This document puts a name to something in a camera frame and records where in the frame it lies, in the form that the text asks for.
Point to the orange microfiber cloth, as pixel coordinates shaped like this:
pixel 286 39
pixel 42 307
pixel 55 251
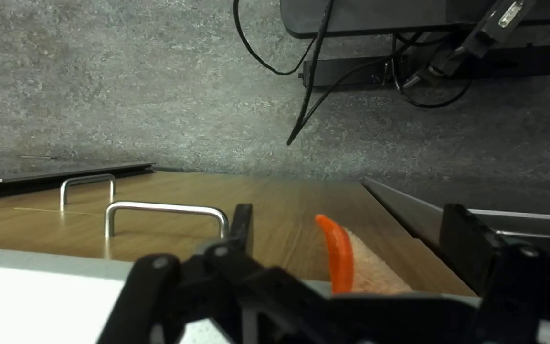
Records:
pixel 362 268

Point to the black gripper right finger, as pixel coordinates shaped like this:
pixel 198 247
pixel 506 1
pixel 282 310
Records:
pixel 509 280

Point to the under-counter drawer cabinet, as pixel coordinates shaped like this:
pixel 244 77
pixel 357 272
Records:
pixel 275 217

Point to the black kick plate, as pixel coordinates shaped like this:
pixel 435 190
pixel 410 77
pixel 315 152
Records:
pixel 51 179

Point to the black floor bar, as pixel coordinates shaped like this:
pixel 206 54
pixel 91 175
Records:
pixel 515 62

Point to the black stand base plate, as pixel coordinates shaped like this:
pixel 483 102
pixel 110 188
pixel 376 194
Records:
pixel 376 16

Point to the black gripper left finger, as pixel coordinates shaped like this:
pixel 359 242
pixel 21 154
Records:
pixel 179 293

